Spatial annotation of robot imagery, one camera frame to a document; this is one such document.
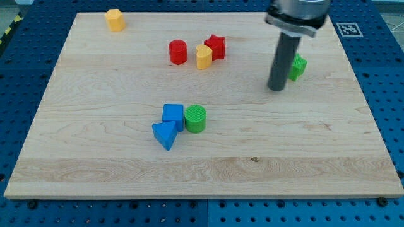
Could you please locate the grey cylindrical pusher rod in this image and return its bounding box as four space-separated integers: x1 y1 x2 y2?
267 32 300 91

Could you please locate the blue triangle block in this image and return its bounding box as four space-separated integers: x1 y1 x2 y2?
152 121 177 151

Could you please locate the red cylinder block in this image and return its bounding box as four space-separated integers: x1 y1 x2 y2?
169 40 187 65

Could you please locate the black white fiducial tag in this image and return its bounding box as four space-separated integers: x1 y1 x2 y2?
336 22 363 37

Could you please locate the yellow hexagon block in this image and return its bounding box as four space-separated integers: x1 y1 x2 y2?
104 9 126 32

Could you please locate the light wooden board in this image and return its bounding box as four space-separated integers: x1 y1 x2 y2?
4 13 403 199

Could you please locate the green cylinder block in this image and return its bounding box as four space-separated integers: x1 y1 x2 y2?
184 104 207 133

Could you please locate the yellow heart block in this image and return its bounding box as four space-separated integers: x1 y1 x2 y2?
196 44 213 70

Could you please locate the green star block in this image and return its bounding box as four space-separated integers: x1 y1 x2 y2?
288 54 307 81

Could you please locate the red star block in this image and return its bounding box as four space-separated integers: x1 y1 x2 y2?
204 34 226 61

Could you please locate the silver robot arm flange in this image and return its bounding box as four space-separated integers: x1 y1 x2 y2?
264 0 331 38

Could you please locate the blue cube block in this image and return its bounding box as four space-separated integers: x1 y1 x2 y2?
162 103 184 132

